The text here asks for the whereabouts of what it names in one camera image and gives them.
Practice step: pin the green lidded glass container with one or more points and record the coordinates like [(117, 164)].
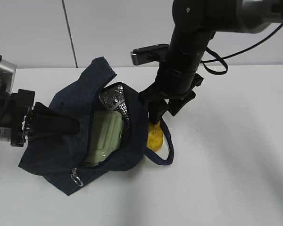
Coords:
[(106, 134)]

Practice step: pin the navy blue lunch bag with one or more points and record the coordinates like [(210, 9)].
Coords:
[(60, 158)]

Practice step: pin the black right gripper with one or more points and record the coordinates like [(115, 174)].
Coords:
[(155, 97)]

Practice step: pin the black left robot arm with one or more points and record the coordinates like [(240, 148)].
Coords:
[(6, 118)]

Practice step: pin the yellow pear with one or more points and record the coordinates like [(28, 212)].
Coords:
[(155, 137)]

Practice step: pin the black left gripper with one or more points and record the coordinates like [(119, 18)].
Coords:
[(42, 121)]

